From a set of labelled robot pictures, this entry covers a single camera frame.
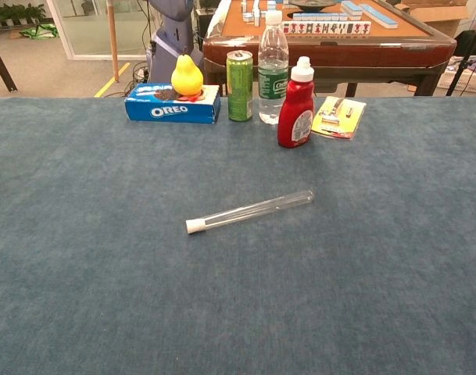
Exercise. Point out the white cloth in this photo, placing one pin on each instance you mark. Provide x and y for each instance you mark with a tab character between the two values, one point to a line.
216	27

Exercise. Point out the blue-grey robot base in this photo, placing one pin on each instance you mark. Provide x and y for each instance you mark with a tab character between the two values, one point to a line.
171	35

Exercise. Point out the white plastic basket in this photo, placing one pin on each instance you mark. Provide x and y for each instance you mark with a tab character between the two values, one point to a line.
468	84

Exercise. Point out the small white stopper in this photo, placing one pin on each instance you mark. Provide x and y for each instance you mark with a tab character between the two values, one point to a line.
194	226

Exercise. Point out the clear plastic water bottle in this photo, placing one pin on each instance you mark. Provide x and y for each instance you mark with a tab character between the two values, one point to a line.
273	78

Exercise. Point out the long blue-backed tile row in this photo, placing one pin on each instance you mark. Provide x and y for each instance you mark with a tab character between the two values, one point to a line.
378	15

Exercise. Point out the black slanted table leg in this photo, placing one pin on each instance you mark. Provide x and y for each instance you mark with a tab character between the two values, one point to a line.
3	70

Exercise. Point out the black dice dish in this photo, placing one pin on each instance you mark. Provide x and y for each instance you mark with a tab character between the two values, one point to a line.
312	4

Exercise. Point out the red ketchup squeeze bottle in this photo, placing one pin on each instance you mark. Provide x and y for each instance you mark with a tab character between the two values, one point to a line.
294	117

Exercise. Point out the brown mahjong table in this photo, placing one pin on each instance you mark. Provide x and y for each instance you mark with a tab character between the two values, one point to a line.
339	51

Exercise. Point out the blue felt table mat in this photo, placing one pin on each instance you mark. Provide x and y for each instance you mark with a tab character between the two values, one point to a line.
222	293

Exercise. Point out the blue Oreo cookie box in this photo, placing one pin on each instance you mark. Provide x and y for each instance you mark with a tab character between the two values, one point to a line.
171	111

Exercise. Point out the green bag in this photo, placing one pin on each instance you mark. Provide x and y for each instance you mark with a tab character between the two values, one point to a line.
42	31

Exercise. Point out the stacked blue-backed tile block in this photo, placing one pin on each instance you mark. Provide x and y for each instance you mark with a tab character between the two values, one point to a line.
351	8

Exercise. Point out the yellow toy pear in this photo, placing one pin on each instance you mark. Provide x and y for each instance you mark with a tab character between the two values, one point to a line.
187	78

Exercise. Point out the yellow razor blister package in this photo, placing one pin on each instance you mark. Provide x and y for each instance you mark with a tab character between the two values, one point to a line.
339	117

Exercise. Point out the clear glass test tube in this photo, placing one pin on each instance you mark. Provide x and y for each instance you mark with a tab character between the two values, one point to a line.
257	209

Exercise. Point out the face-showing mahjong tile row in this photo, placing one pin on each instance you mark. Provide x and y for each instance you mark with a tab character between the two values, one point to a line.
327	27

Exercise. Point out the cardboard box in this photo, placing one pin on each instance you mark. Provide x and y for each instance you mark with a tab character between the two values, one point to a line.
437	15

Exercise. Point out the green drink can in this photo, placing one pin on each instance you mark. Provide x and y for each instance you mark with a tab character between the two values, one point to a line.
239	90

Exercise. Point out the short blue-backed tile row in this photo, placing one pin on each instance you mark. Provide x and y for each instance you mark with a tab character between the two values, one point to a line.
319	16

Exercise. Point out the black tripod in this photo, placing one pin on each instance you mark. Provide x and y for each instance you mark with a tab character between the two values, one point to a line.
460	70

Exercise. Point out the row of potted plants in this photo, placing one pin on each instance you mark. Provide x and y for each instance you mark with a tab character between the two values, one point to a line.
15	11

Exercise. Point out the wooden pole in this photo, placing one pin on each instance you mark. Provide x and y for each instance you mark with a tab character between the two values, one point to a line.
113	47

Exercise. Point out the scattered upright mahjong tiles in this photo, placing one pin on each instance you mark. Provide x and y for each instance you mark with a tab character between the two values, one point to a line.
256	11

